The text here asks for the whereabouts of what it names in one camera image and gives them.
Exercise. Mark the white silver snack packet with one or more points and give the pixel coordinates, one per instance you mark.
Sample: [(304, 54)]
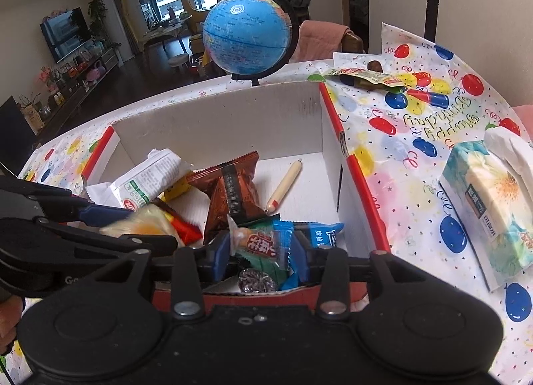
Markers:
[(145, 181)]

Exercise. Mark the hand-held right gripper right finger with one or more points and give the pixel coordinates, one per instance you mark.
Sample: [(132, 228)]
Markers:
[(300, 260)]

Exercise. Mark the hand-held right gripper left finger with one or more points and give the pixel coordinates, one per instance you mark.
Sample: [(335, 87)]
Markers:
[(220, 256)]

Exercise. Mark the wooden chair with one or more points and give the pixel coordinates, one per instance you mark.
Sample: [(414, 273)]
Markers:
[(353, 41)]

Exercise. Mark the round dark foil candy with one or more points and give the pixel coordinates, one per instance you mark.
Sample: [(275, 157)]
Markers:
[(256, 281)]

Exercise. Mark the blue cookie packet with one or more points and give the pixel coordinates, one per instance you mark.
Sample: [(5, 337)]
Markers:
[(320, 235)]

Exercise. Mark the green flat snack packet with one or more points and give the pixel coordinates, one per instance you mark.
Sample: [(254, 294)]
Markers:
[(366, 77)]

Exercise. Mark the sausage stick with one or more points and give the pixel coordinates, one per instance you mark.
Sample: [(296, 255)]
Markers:
[(285, 185)]

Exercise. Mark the long television cabinet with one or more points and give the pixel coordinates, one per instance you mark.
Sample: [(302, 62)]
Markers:
[(75, 85)]

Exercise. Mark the blue desk globe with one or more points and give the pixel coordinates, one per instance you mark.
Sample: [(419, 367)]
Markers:
[(245, 31)]

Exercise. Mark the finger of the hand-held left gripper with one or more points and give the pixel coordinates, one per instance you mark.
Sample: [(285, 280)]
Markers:
[(83, 243), (108, 216)]

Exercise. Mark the brown shiny snack packet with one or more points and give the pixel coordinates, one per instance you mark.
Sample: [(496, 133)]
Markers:
[(233, 193)]

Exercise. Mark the pink cloth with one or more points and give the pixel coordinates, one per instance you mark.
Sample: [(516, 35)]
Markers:
[(322, 41)]

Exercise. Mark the clear yellow cake packet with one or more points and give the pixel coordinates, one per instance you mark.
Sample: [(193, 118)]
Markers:
[(145, 220)]

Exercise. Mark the white cardboard box red trim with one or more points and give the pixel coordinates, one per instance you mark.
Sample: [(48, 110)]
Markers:
[(250, 127)]

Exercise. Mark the flat screen television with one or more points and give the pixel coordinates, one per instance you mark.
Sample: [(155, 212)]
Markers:
[(66, 33)]

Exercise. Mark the tall potted plant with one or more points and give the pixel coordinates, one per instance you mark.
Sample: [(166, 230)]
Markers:
[(98, 14)]

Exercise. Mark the person's left hand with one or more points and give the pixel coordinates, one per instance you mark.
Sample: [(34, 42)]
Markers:
[(9, 318)]

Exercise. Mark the small round stool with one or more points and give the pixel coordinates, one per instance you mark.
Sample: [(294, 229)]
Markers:
[(179, 61)]

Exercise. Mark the floral tissue pack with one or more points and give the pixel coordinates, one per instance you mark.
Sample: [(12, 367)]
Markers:
[(491, 202)]

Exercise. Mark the small red label candy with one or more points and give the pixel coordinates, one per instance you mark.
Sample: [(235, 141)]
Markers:
[(260, 243)]

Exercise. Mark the white tower air conditioner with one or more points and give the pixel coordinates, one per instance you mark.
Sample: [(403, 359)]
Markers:
[(110, 18)]

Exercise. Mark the round coffee table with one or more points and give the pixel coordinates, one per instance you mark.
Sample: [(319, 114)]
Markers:
[(164, 31)]

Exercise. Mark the small brown object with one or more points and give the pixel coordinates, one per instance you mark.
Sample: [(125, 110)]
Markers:
[(374, 65)]

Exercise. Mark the red orange chip packet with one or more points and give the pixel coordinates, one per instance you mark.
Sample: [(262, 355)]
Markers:
[(185, 229)]

